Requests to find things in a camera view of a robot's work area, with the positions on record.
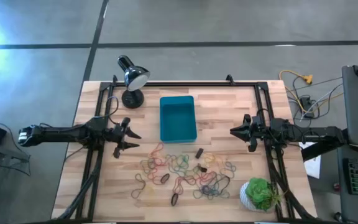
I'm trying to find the thin brown rubber band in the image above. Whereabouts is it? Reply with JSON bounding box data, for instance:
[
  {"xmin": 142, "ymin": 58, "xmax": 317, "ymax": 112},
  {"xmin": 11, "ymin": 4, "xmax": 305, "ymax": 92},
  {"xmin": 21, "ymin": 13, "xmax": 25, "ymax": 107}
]
[{"xmin": 131, "ymin": 173, "xmax": 147, "ymax": 200}]

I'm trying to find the black power adapter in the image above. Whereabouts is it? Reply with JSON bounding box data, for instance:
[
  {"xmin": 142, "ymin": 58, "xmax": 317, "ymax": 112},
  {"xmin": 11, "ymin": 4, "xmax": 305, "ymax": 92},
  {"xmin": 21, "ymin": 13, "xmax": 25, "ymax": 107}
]
[{"xmin": 300, "ymin": 96, "xmax": 315, "ymax": 119}]

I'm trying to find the teal plastic bin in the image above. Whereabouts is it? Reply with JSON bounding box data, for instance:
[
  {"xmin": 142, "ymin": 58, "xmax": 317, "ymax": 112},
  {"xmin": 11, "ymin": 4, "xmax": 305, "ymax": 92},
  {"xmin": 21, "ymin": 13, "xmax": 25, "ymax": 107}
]
[{"xmin": 159, "ymin": 95, "xmax": 198, "ymax": 144}]

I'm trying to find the black floor cable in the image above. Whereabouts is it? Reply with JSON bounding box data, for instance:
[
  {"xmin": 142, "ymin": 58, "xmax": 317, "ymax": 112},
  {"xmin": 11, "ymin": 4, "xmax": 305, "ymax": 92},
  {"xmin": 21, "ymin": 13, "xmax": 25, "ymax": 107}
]
[{"xmin": 290, "ymin": 76, "xmax": 343, "ymax": 122}]

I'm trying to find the black desk lamp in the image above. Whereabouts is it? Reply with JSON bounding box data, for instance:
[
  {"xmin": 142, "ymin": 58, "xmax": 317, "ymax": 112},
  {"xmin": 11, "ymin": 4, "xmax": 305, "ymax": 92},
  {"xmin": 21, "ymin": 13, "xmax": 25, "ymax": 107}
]
[{"xmin": 117, "ymin": 55, "xmax": 151, "ymax": 110}]

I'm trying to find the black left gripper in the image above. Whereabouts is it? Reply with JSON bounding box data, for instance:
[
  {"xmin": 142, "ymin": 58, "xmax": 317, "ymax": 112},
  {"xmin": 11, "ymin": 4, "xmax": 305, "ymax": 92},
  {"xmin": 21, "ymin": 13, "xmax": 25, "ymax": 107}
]
[{"xmin": 104, "ymin": 117, "xmax": 142, "ymax": 159}]

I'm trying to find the succulent in white patterned pot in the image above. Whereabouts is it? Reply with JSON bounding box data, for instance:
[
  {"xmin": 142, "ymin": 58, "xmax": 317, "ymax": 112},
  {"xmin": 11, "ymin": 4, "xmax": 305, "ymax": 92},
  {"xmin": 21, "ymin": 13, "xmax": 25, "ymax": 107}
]
[{"xmin": 239, "ymin": 177, "xmax": 282, "ymax": 213}]

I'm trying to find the black desk beam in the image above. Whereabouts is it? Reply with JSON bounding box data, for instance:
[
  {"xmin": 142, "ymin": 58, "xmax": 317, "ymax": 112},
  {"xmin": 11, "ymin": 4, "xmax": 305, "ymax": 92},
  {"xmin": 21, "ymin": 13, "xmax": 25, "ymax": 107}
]
[{"xmin": 301, "ymin": 141, "xmax": 349, "ymax": 162}]

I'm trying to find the white paper sheet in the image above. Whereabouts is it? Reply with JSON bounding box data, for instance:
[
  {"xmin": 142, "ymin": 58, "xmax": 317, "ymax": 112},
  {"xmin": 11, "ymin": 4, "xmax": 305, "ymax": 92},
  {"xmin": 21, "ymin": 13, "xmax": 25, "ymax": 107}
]
[{"xmin": 297, "ymin": 140, "xmax": 322, "ymax": 180}]

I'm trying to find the white cable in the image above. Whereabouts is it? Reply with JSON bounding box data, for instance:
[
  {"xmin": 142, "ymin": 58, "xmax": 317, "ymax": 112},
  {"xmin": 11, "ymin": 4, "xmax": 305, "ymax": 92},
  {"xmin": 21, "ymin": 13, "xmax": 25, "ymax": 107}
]
[{"xmin": 301, "ymin": 83, "xmax": 344, "ymax": 121}]

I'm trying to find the yellow cable with plug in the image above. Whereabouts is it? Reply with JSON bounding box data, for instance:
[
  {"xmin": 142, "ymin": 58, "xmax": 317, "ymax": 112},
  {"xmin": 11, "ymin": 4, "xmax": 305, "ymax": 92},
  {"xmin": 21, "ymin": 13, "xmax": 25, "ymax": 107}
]
[{"xmin": 278, "ymin": 70, "xmax": 344, "ymax": 114}]

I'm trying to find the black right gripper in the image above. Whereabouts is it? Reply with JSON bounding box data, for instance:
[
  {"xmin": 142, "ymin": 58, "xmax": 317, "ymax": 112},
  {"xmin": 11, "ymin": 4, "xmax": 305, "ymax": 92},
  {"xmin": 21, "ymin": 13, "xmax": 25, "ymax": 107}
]
[{"xmin": 230, "ymin": 114, "xmax": 273, "ymax": 153}]

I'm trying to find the dark grey stand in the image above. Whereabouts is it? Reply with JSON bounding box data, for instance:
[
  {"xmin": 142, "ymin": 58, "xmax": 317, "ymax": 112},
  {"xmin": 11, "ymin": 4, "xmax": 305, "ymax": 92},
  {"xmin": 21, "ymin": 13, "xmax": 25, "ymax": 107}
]
[{"xmin": 0, "ymin": 139, "xmax": 31, "ymax": 164}]

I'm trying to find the dark grey side desk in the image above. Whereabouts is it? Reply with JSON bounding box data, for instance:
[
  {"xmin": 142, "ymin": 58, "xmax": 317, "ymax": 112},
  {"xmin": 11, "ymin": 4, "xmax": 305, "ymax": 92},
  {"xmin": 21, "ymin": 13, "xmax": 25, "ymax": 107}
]
[{"xmin": 336, "ymin": 143, "xmax": 358, "ymax": 224}]

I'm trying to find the thin black rubber band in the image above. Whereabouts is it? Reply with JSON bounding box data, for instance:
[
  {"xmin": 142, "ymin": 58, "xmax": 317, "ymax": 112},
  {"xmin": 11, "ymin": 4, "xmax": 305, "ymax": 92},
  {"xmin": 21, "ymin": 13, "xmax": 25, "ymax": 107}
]
[{"xmin": 211, "ymin": 175, "xmax": 231, "ymax": 196}]

